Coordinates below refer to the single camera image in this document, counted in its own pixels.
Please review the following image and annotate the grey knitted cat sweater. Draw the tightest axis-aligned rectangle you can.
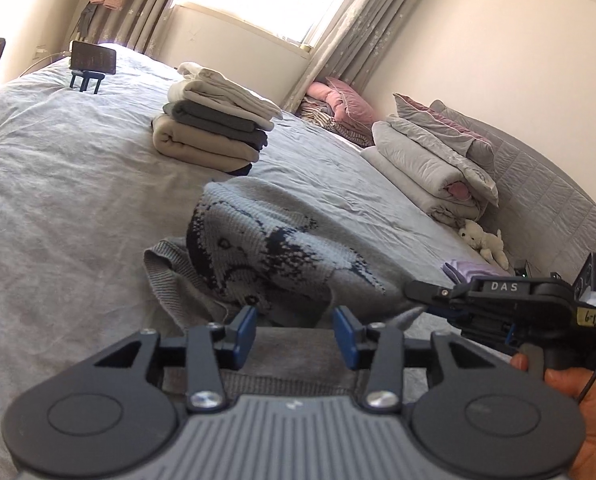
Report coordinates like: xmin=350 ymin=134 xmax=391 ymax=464
xmin=144 ymin=178 xmax=425 ymax=330

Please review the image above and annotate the right hand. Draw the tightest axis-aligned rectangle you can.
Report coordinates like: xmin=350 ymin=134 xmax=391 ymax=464
xmin=508 ymin=352 xmax=596 ymax=480

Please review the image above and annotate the purple cloth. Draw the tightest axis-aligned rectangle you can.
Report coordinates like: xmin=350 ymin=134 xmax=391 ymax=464
xmin=441 ymin=259 xmax=510 ymax=285

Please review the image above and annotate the white plush toy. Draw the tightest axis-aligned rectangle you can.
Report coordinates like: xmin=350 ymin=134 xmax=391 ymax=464
xmin=458 ymin=220 xmax=510 ymax=271

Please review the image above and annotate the grey padded headboard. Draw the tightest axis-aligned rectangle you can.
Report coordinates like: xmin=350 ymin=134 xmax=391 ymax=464
xmin=430 ymin=100 xmax=596 ymax=283

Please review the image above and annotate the grey folded duvet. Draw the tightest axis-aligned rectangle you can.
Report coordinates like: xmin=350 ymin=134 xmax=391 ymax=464
xmin=362 ymin=115 xmax=500 ymax=228

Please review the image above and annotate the grey pink pillow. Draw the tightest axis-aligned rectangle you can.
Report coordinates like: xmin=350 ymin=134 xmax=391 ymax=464
xmin=393 ymin=93 xmax=494 ymax=172

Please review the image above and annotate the pink pillow by window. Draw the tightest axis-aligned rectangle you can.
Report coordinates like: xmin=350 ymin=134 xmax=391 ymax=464
xmin=307 ymin=77 xmax=377 ymax=126

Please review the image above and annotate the grey bed sheet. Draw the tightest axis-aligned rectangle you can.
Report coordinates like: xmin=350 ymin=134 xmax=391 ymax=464
xmin=0 ymin=48 xmax=478 ymax=479

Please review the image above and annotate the right grey curtain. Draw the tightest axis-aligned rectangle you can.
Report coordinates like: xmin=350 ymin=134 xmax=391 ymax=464
xmin=281 ymin=0 xmax=419 ymax=112

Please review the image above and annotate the grey curtain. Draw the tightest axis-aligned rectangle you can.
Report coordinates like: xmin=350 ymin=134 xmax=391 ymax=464
xmin=71 ymin=0 xmax=174 ymax=58
xmin=281 ymin=0 xmax=419 ymax=112

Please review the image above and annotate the tan folded garment bottom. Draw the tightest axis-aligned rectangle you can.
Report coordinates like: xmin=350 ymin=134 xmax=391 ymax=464
xmin=151 ymin=114 xmax=260 ymax=174

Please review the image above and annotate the dark grey folded garment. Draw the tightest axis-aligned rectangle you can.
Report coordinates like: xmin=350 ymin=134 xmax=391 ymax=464
xmin=162 ymin=100 xmax=267 ymax=151

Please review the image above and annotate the cream folded garment top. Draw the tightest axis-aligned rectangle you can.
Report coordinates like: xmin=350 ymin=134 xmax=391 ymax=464
xmin=168 ymin=62 xmax=283 ymax=122

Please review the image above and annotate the blue phone stand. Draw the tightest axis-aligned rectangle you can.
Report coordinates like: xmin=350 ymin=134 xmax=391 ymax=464
xmin=70 ymin=70 xmax=106 ymax=94

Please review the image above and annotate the phone on blue stand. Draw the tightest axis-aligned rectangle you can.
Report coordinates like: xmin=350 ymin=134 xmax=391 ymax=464
xmin=70 ymin=41 xmax=116 ymax=75

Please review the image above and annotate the left grey curtain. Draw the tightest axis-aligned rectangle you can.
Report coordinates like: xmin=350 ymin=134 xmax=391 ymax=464
xmin=71 ymin=0 xmax=174 ymax=58

